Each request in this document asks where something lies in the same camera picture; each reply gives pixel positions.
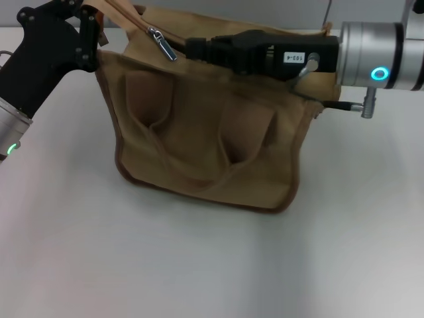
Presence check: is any silver metal zipper pull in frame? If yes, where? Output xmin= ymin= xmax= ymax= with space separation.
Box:
xmin=146 ymin=26 xmax=178 ymax=62

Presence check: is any right gripper cable with plug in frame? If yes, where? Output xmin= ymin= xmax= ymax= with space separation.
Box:
xmin=288 ymin=52 xmax=379 ymax=119

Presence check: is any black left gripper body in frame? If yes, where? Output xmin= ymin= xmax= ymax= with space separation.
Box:
xmin=0 ymin=5 xmax=99 ymax=119

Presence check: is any khaki canvas food bag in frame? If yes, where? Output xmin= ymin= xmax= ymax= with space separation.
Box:
xmin=82 ymin=0 xmax=343 ymax=213

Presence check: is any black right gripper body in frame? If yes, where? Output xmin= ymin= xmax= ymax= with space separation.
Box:
xmin=231 ymin=28 xmax=341 ymax=80

